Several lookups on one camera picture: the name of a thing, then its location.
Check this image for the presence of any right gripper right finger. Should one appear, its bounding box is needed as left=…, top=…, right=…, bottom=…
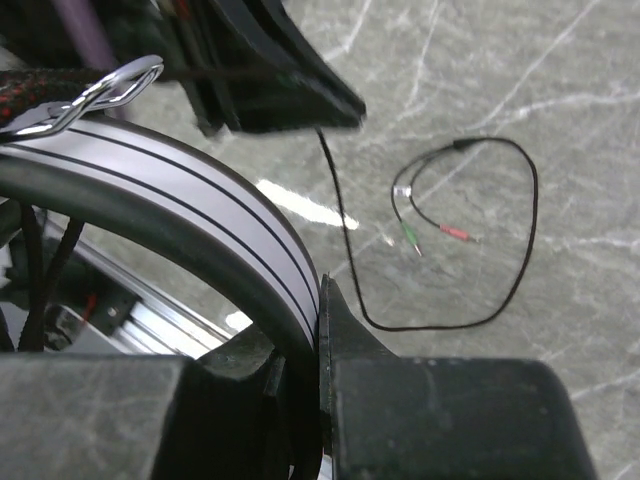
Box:
left=318, top=277, right=597, bottom=479

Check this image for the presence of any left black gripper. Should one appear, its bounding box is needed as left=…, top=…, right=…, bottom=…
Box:
left=1, top=1, right=366, bottom=137

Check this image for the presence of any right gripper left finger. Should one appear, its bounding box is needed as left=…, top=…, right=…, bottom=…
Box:
left=1, top=327, right=288, bottom=479

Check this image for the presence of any white headphones black cable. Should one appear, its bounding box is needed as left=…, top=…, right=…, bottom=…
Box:
left=0, top=67, right=540, bottom=354

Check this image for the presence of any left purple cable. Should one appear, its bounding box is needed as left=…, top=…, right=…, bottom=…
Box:
left=54, top=0, right=121, bottom=71

